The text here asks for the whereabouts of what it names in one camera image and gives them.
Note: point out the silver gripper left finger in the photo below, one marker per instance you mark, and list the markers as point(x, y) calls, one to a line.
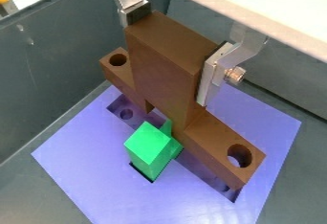
point(133, 10)

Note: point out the purple base block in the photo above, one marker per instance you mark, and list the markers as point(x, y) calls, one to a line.
point(86, 160)

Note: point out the brown T-shaped block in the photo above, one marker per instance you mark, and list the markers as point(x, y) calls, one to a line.
point(157, 71)

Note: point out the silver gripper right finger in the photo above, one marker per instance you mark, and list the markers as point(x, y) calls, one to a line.
point(222, 67)

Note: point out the green U-shaped block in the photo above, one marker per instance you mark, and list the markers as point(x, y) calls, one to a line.
point(153, 148)

